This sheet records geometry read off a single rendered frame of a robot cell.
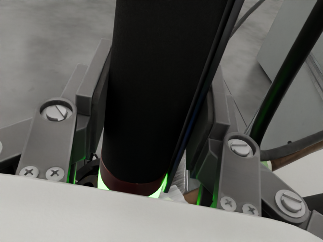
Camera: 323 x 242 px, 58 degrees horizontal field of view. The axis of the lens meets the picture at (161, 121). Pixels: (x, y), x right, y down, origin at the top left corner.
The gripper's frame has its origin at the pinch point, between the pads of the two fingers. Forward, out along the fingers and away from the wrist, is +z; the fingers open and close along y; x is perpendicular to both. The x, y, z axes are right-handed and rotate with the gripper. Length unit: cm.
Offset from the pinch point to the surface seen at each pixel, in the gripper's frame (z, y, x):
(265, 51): 276, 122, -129
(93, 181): 11.2, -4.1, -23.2
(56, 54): 220, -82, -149
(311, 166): 23.3, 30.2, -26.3
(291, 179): 22.2, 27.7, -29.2
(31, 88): 167, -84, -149
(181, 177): 21.6, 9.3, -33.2
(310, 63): 106, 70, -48
